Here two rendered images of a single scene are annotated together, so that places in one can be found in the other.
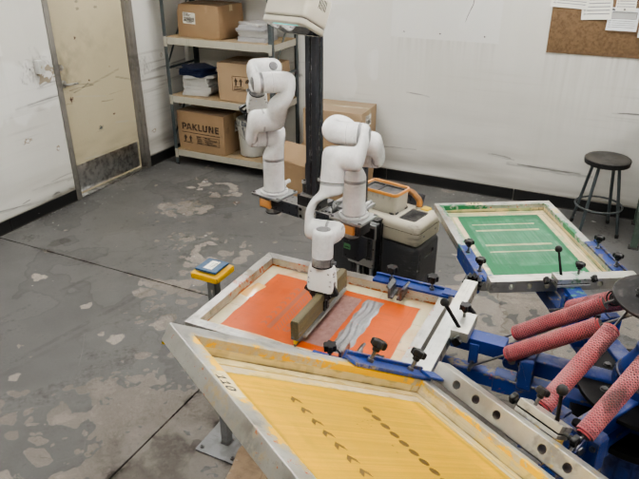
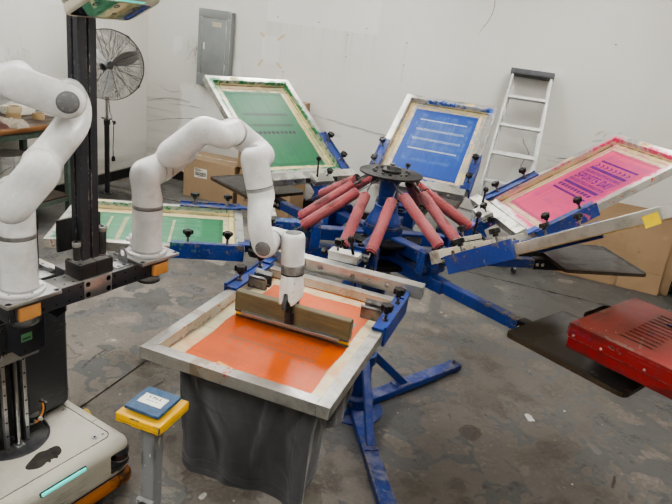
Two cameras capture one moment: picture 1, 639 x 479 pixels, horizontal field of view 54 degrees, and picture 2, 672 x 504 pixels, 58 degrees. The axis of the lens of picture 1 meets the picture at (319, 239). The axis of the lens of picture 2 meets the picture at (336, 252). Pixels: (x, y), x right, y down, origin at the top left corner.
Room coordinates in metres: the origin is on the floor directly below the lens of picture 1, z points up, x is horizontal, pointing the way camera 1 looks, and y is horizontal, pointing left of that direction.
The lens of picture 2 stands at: (2.07, 1.78, 1.90)
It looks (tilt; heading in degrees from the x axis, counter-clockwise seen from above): 20 degrees down; 262
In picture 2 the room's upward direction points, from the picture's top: 8 degrees clockwise
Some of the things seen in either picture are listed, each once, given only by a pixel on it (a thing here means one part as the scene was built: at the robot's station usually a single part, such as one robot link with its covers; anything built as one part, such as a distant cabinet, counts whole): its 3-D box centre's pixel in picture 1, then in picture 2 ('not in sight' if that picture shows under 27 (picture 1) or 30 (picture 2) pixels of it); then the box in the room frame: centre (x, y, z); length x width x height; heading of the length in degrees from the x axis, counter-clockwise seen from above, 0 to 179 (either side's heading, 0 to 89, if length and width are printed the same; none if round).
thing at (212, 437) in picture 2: not in sight; (241, 433); (2.06, 0.25, 0.74); 0.45 x 0.03 x 0.43; 154
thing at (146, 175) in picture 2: (357, 162); (149, 182); (2.41, -0.15, 1.37); 0.13 x 0.10 x 0.16; 74
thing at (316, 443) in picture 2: not in sight; (333, 412); (1.77, 0.13, 0.74); 0.46 x 0.04 x 0.42; 64
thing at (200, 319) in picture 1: (322, 312); (289, 325); (1.93, -0.01, 0.97); 0.79 x 0.58 x 0.04; 64
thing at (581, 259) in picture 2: not in sight; (505, 259); (0.80, -1.00, 0.91); 1.34 x 0.40 x 0.08; 4
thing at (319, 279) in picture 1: (321, 276); (292, 285); (1.94, -0.01, 1.12); 0.10 x 0.07 x 0.11; 64
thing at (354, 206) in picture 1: (356, 197); (143, 228); (2.43, -0.15, 1.21); 0.16 x 0.13 x 0.15; 143
